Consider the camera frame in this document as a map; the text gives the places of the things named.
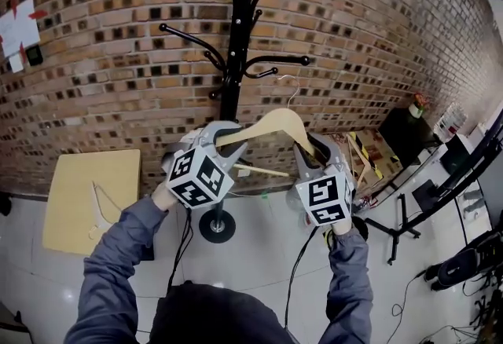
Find black square cabinet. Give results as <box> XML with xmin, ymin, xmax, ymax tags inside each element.
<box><xmin>379</xmin><ymin>107</ymin><xmax>443</xmax><ymax>167</ymax></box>

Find white paper sheet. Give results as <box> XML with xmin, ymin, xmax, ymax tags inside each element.
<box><xmin>0</xmin><ymin>0</ymin><xmax>40</xmax><ymax>59</ymax></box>

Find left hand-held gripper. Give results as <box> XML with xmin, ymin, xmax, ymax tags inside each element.
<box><xmin>163</xmin><ymin>120</ymin><xmax>249</xmax><ymax>210</ymax></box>

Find small white paper note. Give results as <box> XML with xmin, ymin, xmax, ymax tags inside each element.
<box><xmin>7</xmin><ymin>53</ymin><xmax>25</xmax><ymax>75</ymax></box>

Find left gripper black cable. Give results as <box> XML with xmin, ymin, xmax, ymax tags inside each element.
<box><xmin>167</xmin><ymin>208</ymin><xmax>194</xmax><ymax>298</ymax></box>

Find wooden hanger with bar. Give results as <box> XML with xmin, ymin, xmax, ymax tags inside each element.
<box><xmin>215</xmin><ymin>74</ymin><xmax>316</xmax><ymax>178</ymax></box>

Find black box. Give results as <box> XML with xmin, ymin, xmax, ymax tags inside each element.
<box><xmin>439</xmin><ymin>134</ymin><xmax>472</xmax><ymax>174</ymax></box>

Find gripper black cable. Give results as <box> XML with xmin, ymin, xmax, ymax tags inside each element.
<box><xmin>282</xmin><ymin>227</ymin><xmax>320</xmax><ymax>331</ymax></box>
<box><xmin>167</xmin><ymin>208</ymin><xmax>194</xmax><ymax>298</ymax></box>

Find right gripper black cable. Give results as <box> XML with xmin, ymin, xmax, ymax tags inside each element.
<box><xmin>282</xmin><ymin>227</ymin><xmax>320</xmax><ymax>331</ymax></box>

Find person's left forearm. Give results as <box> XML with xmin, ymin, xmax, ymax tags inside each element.
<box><xmin>64</xmin><ymin>179</ymin><xmax>189</xmax><ymax>344</ymax></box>

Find black floor stand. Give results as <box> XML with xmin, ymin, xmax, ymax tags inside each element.
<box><xmin>365</xmin><ymin>110</ymin><xmax>503</xmax><ymax>267</ymax></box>

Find small potted plant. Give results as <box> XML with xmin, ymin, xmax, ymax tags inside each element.
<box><xmin>408</xmin><ymin>93</ymin><xmax>430</xmax><ymax>118</ymax></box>

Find small black wall device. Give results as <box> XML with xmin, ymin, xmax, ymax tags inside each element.
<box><xmin>25</xmin><ymin>46</ymin><xmax>43</xmax><ymax>67</ymax></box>

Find black floor cable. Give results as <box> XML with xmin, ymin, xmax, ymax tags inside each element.
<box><xmin>391</xmin><ymin>275</ymin><xmax>426</xmax><ymax>320</ymax></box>

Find person's right forearm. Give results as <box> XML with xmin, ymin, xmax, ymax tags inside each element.
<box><xmin>316</xmin><ymin>222</ymin><xmax>374</xmax><ymax>344</ymax></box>

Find black flat panel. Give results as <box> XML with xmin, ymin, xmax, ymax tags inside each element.
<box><xmin>412</xmin><ymin>179</ymin><xmax>437</xmax><ymax>214</ymax></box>

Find person's torso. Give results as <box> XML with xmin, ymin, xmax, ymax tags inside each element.
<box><xmin>147</xmin><ymin>281</ymin><xmax>294</xmax><ymax>344</ymax></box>

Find pale hanger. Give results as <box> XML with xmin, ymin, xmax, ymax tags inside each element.
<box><xmin>86</xmin><ymin>179</ymin><xmax>123</xmax><ymax>240</ymax></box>

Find white container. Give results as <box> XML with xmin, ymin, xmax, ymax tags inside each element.
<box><xmin>435</xmin><ymin>102</ymin><xmax>468</xmax><ymax>135</ymax></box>

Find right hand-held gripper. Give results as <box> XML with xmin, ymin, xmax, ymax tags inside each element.
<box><xmin>293</xmin><ymin>133</ymin><xmax>354</xmax><ymax>227</ymax></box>

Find striped cardboard box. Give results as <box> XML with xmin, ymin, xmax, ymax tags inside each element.
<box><xmin>329</xmin><ymin>130</ymin><xmax>404</xmax><ymax>194</ymax></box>

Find black coat stand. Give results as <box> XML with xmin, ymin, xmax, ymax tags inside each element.
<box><xmin>159</xmin><ymin>0</ymin><xmax>314</xmax><ymax>244</ymax></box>

